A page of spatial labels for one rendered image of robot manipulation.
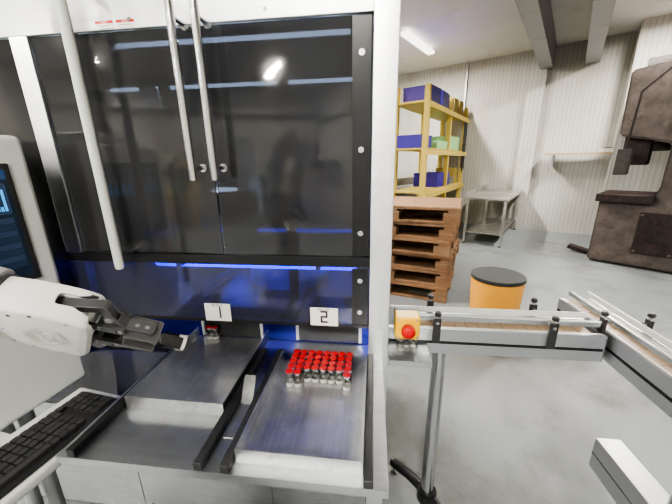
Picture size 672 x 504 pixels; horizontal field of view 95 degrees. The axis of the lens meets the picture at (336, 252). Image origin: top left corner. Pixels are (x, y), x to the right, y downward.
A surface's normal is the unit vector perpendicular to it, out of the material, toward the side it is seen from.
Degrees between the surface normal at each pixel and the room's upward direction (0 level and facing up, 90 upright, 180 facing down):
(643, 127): 90
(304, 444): 0
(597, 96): 90
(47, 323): 116
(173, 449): 0
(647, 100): 90
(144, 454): 0
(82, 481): 90
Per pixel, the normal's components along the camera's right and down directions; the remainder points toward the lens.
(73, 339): 0.04, 0.74
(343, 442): -0.01, -0.96
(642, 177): -0.59, 0.23
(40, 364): 0.97, 0.06
